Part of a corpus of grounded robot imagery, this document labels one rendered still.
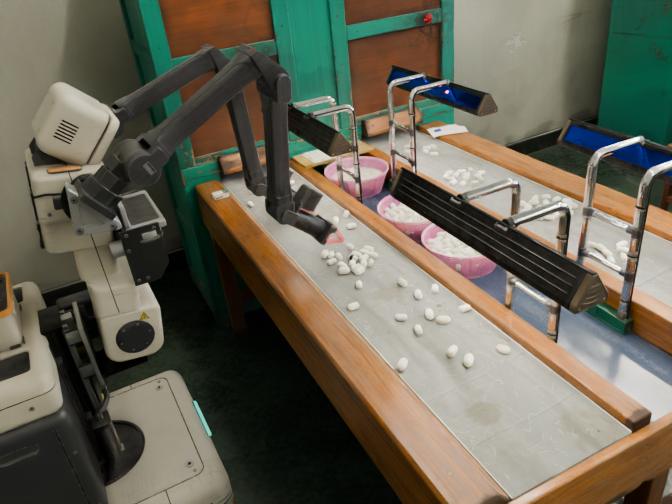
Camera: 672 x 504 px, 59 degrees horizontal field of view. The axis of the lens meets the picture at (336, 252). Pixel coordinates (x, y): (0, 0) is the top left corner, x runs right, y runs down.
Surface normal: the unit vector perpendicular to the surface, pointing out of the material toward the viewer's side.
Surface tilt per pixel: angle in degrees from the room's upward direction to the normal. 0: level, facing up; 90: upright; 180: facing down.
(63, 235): 90
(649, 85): 90
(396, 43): 90
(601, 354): 0
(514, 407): 0
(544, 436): 0
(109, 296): 90
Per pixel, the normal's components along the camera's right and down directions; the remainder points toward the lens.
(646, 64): -0.88, 0.31
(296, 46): 0.44, 0.41
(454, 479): -0.10, -0.86
